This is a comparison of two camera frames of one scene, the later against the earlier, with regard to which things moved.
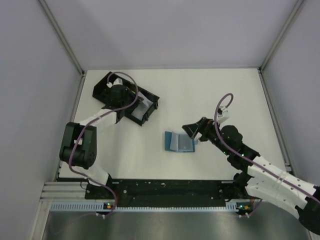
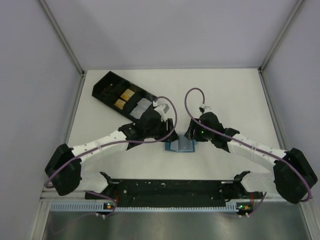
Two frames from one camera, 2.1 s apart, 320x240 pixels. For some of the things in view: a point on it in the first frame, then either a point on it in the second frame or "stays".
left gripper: x=135 y=104 → x=169 y=126
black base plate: x=167 y=193 stays
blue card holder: x=178 y=142 stays
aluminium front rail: x=54 y=190 stays
